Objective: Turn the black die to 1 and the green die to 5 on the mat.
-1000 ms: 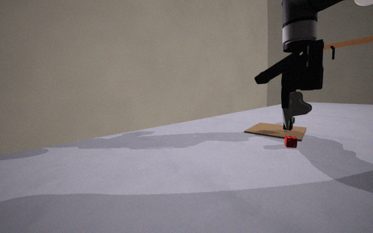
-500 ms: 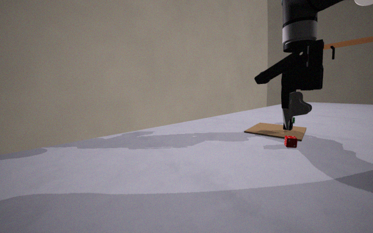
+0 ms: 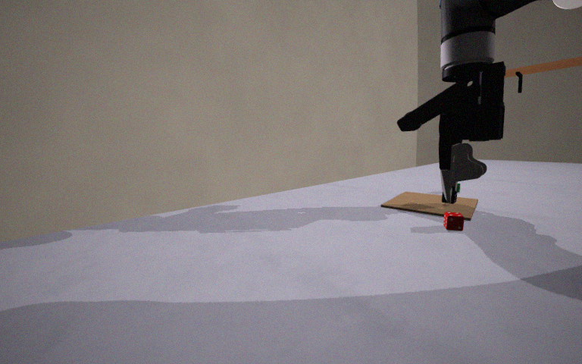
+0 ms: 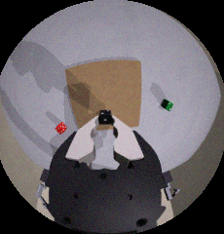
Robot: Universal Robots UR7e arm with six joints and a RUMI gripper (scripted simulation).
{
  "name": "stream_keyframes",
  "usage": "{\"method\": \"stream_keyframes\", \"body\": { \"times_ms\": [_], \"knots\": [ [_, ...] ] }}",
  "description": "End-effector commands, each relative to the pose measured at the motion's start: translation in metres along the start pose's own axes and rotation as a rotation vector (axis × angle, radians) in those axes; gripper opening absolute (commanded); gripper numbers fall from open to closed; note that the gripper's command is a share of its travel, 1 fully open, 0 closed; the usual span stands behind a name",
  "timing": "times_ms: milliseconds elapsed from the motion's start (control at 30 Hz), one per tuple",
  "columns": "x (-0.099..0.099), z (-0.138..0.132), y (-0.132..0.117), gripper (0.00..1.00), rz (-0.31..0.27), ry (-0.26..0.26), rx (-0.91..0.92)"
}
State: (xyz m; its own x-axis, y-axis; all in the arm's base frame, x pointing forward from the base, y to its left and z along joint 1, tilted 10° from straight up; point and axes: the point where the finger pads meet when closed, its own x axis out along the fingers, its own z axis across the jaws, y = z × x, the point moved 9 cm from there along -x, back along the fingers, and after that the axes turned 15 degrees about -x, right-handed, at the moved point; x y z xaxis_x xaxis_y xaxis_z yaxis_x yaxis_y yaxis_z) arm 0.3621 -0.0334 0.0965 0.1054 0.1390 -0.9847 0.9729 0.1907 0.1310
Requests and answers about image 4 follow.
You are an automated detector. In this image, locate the green die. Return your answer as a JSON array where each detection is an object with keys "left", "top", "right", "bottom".
[{"left": 161, "top": 98, "right": 173, "bottom": 111}]

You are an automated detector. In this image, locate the red die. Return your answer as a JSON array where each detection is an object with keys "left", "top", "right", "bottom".
[{"left": 56, "top": 122, "right": 67, "bottom": 134}]

